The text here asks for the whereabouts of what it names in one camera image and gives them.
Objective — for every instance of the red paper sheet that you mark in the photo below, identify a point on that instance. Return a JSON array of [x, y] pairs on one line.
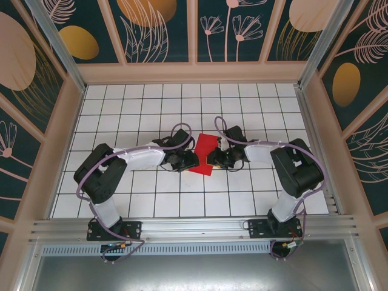
[[203, 148]]

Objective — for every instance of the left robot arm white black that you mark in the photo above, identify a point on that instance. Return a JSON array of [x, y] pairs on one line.
[[142, 156]]

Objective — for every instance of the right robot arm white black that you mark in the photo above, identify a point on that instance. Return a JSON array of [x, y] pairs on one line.
[[260, 153]]

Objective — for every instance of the grey metal plate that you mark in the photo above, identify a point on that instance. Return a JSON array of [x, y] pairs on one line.
[[194, 272]]

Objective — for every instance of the aluminium mounting rail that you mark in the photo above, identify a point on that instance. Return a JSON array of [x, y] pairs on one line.
[[194, 225]]

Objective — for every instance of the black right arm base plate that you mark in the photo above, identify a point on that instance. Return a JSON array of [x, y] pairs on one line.
[[257, 230]]

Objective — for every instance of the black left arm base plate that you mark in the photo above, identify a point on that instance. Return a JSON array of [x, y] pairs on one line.
[[133, 230]]

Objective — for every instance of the aluminium side rail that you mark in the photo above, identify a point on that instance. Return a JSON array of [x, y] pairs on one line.
[[314, 145]]

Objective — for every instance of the wall panel pink flowers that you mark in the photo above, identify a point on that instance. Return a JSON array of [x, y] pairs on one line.
[[230, 36]]

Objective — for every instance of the wall panel pink circle gold lines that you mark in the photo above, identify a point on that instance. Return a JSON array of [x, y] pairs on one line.
[[297, 24]]

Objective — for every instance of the wall panel orange circle leaves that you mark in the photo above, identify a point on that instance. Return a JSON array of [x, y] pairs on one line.
[[145, 18]]

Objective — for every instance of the aluminium corner post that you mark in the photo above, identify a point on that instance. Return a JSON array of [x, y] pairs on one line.
[[56, 39], [325, 39]]

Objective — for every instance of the wall panel pink feather outlines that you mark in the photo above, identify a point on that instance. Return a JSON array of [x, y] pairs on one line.
[[369, 157]]

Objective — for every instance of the wall panel orange oval feather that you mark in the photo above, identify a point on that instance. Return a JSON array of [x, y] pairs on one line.
[[78, 42]]

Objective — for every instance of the wall panel orange oval large feathers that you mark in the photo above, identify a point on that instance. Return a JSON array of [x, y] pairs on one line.
[[357, 60]]

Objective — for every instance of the wall panel single pink flower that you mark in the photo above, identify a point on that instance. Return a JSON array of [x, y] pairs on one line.
[[15, 157]]

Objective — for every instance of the wall panel large pink circle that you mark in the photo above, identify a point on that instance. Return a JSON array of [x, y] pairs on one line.
[[18, 60]]

